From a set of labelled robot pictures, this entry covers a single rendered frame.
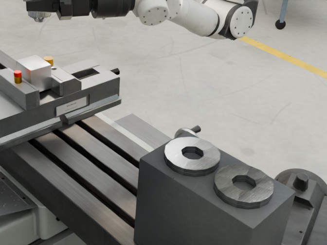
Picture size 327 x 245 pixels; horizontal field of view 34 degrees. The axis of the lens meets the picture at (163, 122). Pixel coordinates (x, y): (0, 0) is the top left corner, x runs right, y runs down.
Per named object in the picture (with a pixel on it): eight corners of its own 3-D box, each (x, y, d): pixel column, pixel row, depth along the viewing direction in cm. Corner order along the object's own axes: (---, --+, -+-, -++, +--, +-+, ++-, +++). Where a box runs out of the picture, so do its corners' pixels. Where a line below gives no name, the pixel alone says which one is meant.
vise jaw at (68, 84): (51, 69, 133) (50, 55, 131) (81, 90, 126) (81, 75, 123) (30, 76, 129) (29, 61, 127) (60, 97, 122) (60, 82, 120)
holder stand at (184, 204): (176, 210, 104) (188, 123, 94) (273, 274, 93) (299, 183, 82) (132, 241, 97) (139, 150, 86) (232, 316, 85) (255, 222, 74)
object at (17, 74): (19, 79, 119) (18, 69, 118) (23, 82, 118) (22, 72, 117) (12, 81, 118) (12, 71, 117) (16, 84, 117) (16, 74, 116)
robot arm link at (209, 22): (159, 19, 128) (209, 41, 142) (189, 29, 121) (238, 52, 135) (176, -24, 127) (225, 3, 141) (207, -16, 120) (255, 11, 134)
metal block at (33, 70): (37, 77, 127) (36, 54, 123) (51, 88, 123) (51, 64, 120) (17, 83, 123) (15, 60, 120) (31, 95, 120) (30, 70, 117)
